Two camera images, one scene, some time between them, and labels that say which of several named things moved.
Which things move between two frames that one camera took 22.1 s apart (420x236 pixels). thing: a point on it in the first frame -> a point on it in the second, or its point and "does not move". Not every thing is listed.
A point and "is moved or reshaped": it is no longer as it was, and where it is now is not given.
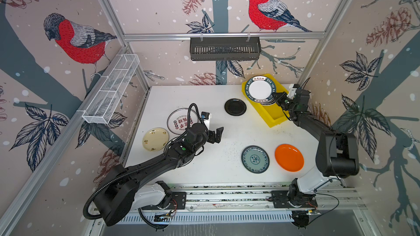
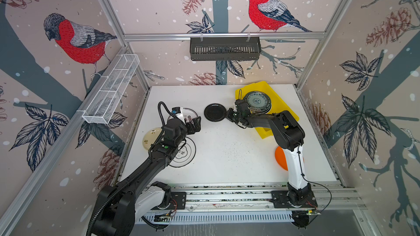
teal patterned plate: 255,159 -> 258,102
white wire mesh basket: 110,88 does not move
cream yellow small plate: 155,139 does not move
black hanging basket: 225,49 does not move
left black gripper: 217,137 -> 196,126
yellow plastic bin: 272,114 is moved or reshaped
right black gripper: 284,96 -> 229,114
